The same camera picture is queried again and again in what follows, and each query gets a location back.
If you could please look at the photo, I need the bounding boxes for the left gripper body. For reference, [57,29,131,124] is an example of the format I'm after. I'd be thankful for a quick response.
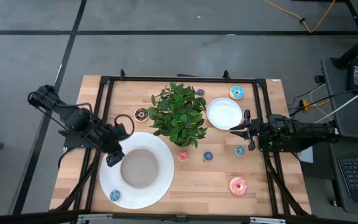
[99,123,132,168]

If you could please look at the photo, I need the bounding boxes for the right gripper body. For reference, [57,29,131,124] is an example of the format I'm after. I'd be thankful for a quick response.
[243,109,275,152]

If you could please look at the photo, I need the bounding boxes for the large blue frosted donut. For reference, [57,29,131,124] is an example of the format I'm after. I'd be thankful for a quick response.
[229,85,245,101]

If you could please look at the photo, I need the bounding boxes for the large pink frosted donut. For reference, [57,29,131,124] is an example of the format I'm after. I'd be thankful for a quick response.
[229,176,248,197]

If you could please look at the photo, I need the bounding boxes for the plain glazed donut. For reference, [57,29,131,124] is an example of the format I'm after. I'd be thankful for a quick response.
[134,107,150,123]

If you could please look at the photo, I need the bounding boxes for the small white plate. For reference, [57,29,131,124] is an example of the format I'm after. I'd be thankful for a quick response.
[206,97,243,131]

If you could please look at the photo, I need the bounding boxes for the white woven round placemat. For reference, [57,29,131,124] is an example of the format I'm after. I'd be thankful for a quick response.
[99,131,175,210]

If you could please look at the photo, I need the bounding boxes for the white paper sheet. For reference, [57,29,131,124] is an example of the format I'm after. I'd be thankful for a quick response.
[298,147,314,164]

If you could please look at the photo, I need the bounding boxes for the black plant pot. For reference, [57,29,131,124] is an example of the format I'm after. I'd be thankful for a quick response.
[173,139,198,149]

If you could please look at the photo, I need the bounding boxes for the green leafy artificial plant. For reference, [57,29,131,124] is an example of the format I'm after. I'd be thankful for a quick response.
[147,81,208,149]

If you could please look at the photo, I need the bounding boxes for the grey side table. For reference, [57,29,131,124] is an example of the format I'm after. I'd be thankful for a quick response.
[320,57,358,141]

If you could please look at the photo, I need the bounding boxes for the black aluminium table frame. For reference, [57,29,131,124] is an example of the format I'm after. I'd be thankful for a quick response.
[50,68,312,218]

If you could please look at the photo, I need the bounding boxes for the white cable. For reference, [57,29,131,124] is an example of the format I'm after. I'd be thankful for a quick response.
[314,82,358,124]

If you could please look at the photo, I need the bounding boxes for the yellow floor cable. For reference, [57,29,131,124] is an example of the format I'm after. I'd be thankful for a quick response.
[262,0,337,34]

